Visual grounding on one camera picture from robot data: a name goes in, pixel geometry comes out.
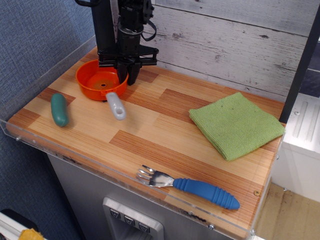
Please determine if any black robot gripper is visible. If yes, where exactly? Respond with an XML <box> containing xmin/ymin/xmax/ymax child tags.
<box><xmin>97</xmin><ymin>23</ymin><xmax>159</xmax><ymax>86</ymax></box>

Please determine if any red pan with grey handle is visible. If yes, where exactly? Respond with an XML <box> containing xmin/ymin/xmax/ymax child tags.
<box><xmin>75</xmin><ymin>59</ymin><xmax>129</xmax><ymax>121</ymax></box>

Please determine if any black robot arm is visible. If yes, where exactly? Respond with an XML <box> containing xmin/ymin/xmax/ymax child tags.
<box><xmin>91</xmin><ymin>0</ymin><xmax>159</xmax><ymax>86</ymax></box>

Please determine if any green toy pickle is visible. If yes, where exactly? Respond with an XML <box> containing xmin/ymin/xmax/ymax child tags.
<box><xmin>50</xmin><ymin>93</ymin><xmax>69</xmax><ymax>127</ymax></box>

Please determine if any green folded cloth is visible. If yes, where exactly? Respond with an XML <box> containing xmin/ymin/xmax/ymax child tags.
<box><xmin>189</xmin><ymin>92</ymin><xmax>285</xmax><ymax>161</ymax></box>

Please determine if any clear acrylic table guard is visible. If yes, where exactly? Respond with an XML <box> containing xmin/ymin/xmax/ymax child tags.
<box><xmin>2</xmin><ymin>50</ymin><xmax>281</xmax><ymax>240</ymax></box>

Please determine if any grey cabinet with button panel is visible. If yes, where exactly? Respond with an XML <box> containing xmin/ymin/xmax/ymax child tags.
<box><xmin>48</xmin><ymin>155</ymin><xmax>231</xmax><ymax>240</ymax></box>

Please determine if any yellow black object at corner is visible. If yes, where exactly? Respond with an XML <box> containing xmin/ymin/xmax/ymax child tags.
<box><xmin>18</xmin><ymin>228</ymin><xmax>45</xmax><ymax>240</ymax></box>

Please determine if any white appliance at right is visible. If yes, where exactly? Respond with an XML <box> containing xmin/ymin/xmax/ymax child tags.
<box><xmin>271</xmin><ymin>93</ymin><xmax>320</xmax><ymax>202</ymax></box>

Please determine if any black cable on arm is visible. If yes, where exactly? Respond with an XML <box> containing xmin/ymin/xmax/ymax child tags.
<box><xmin>140</xmin><ymin>19</ymin><xmax>158</xmax><ymax>43</ymax></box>

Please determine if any dark left vertical post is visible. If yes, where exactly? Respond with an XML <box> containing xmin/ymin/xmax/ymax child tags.
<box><xmin>90</xmin><ymin>0</ymin><xmax>117</xmax><ymax>67</ymax></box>

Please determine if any dark vertical post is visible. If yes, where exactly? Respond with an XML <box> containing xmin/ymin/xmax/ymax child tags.
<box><xmin>279</xmin><ymin>6</ymin><xmax>320</xmax><ymax>124</ymax></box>
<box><xmin>90</xmin><ymin>0</ymin><xmax>117</xmax><ymax>67</ymax></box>

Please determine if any fork with blue handle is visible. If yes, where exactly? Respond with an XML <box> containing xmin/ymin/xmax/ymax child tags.
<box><xmin>136</xmin><ymin>165</ymin><xmax>241</xmax><ymax>210</ymax></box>

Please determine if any dark right vertical post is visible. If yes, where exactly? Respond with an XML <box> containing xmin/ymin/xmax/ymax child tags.
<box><xmin>279</xmin><ymin>6</ymin><xmax>320</xmax><ymax>124</ymax></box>

